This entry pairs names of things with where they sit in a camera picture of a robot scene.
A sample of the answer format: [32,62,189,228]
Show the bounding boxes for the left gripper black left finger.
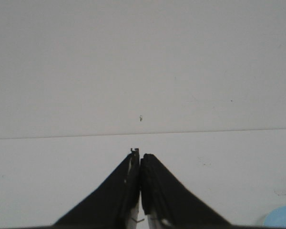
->
[54,148,140,226]

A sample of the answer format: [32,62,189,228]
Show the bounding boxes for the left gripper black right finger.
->
[140,154,231,226]

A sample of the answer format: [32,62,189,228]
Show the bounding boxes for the light blue round plate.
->
[263,206,286,228]

